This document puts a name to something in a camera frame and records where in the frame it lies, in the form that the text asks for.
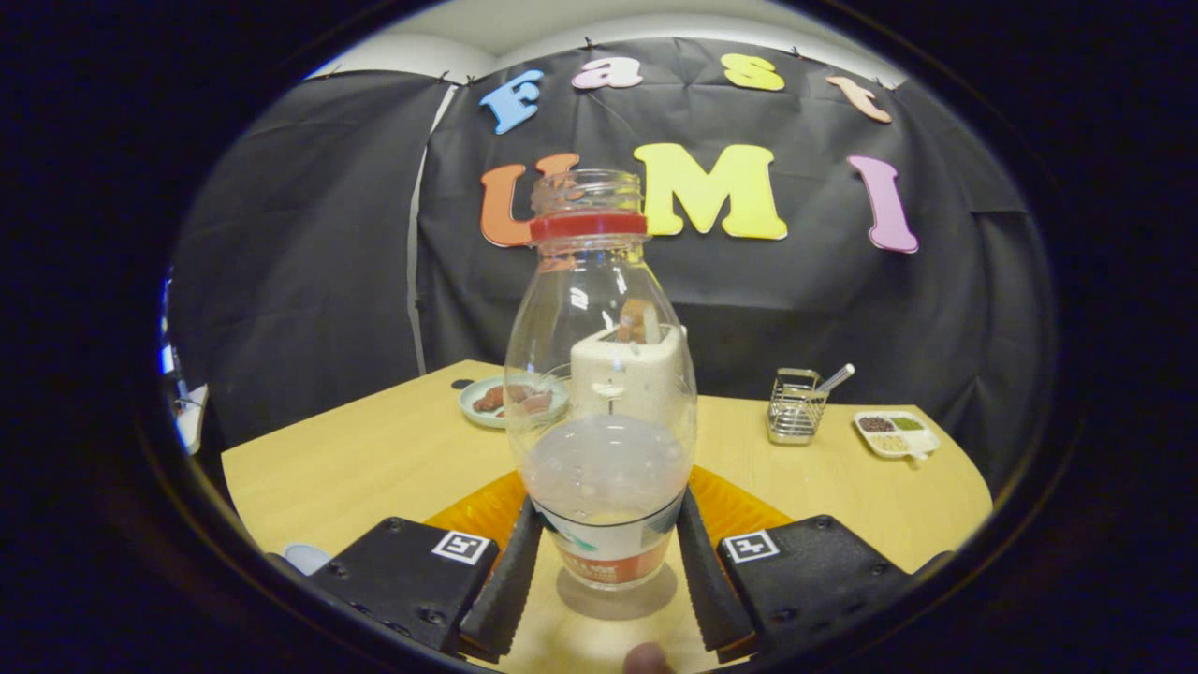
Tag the white toaster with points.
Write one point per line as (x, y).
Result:
(627, 379)

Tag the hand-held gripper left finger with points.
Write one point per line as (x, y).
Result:
(510, 590)

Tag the wooden table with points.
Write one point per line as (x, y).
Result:
(374, 449)

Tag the white cup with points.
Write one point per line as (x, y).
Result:
(307, 559)

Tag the clear plastic juice bottle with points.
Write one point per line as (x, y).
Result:
(604, 468)

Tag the pale green plate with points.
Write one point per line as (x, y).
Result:
(482, 402)

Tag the metal spoon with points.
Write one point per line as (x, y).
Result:
(838, 376)

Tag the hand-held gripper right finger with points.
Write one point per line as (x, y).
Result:
(707, 590)

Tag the white divided dish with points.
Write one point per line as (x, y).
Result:
(894, 435)

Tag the brown bread slice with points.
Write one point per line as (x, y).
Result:
(638, 323)

